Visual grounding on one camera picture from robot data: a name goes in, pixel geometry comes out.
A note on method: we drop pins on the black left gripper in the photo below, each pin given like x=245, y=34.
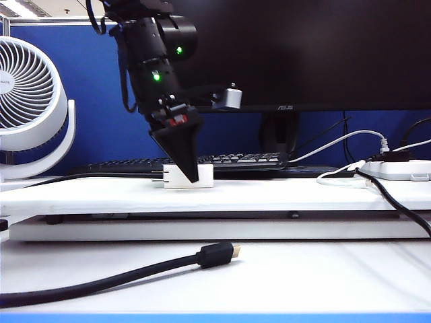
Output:
x=165, y=112

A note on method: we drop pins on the white charging base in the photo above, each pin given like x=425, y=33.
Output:
x=171, y=178

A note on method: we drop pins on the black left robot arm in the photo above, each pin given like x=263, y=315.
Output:
x=148, y=43

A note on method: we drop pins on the white base board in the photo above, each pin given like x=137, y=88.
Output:
x=202, y=230

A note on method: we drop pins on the black keyboard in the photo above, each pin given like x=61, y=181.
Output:
x=128, y=166

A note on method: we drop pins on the white raised board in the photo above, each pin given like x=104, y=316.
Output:
x=235, y=202

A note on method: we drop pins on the black monitor stand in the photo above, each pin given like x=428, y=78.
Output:
x=279, y=134

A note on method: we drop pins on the blue office partition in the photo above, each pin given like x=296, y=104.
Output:
x=94, y=101

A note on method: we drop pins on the white desk fan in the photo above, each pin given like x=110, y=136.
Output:
x=61, y=111

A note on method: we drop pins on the black ASUS monitor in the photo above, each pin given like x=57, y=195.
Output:
x=303, y=50

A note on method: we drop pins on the small black flat object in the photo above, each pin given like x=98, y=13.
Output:
x=3, y=225

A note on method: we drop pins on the black power plug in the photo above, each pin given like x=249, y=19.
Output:
x=397, y=156

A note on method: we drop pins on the white power strip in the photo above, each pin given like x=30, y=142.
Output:
x=397, y=170

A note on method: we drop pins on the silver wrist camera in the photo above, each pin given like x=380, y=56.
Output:
x=232, y=98

